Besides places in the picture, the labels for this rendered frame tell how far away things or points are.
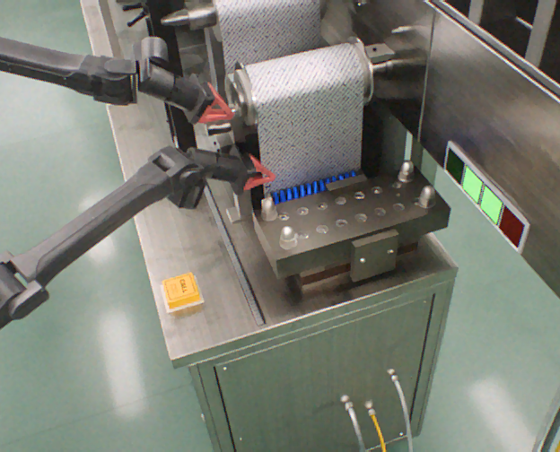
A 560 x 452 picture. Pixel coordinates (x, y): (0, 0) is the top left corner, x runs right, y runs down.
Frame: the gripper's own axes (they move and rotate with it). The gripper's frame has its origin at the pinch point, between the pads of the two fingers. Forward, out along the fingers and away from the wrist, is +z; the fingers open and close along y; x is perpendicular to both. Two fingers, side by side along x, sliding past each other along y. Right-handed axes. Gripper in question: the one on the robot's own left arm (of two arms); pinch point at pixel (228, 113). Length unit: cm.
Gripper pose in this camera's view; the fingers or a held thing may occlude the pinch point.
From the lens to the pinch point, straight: 125.9
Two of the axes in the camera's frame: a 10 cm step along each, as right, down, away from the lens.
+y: 3.5, 6.4, -6.9
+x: 5.5, -7.3, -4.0
